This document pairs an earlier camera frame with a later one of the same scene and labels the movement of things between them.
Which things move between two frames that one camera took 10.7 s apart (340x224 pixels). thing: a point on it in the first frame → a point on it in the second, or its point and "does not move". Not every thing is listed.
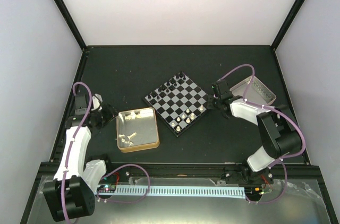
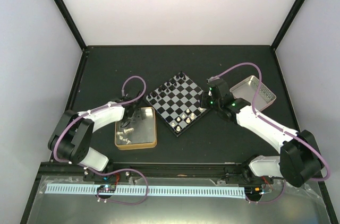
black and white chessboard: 178,103 does not move
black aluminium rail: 129,172 does not move
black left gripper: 110,113 → 138,117
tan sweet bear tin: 137,129 does not move
